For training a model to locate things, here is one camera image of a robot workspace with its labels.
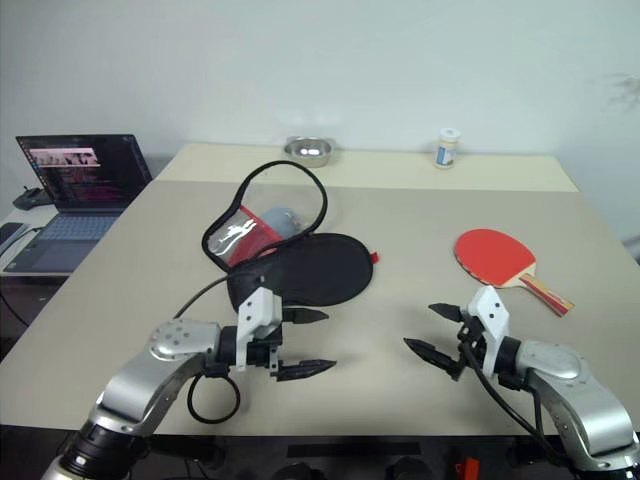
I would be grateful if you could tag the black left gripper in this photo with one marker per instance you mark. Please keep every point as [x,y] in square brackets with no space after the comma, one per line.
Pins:
[260,352]

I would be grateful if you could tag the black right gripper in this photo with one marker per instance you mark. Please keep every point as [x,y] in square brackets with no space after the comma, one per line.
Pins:
[467,345]

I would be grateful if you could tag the black pouch bag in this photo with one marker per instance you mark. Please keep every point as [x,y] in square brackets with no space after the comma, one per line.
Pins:
[310,265]

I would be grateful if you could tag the blue grey plush toy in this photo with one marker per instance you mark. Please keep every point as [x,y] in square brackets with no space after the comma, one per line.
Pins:
[280,220]

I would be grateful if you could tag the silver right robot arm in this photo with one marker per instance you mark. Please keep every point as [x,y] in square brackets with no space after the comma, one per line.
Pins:
[565,370]

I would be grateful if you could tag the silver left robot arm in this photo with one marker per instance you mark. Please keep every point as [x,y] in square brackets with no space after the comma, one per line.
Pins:
[150,380]

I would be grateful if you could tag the red table tennis paddle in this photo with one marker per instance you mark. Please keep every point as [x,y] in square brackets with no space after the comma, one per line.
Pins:
[490,252]

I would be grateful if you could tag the small red block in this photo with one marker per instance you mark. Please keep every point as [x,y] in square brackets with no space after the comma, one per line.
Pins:
[467,469]

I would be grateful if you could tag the white plastic bottle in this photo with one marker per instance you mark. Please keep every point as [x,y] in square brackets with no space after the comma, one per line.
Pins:
[446,150]

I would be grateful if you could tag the metal bowl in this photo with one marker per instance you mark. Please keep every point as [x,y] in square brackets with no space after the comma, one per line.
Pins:
[307,155]

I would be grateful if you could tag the open grey laptop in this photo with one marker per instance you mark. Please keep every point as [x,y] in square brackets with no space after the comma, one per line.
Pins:
[85,170]

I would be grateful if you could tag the black phone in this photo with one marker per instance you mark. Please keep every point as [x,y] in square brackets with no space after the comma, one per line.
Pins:
[12,231]

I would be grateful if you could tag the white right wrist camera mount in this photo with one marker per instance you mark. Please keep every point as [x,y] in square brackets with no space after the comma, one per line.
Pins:
[492,307]

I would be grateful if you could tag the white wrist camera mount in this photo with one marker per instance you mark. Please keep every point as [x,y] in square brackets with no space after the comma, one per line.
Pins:
[492,307]
[257,305]

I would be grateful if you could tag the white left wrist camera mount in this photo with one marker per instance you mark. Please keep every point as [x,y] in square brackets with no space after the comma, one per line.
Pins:
[257,305]

